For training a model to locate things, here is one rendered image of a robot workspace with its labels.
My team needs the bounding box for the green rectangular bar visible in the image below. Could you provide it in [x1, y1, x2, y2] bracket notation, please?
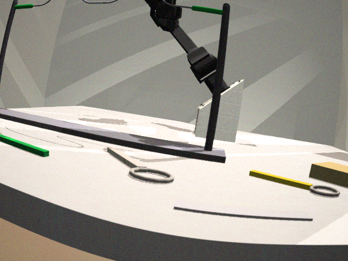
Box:
[0, 132, 49, 157]

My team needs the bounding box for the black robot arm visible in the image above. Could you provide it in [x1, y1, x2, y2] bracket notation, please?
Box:
[145, 0, 217, 93]

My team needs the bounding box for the grey loop with yellow handle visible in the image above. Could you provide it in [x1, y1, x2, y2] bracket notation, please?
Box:
[249, 170, 340, 197]

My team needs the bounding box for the tan rectangular block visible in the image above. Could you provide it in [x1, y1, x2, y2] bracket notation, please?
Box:
[309, 162, 348, 188]

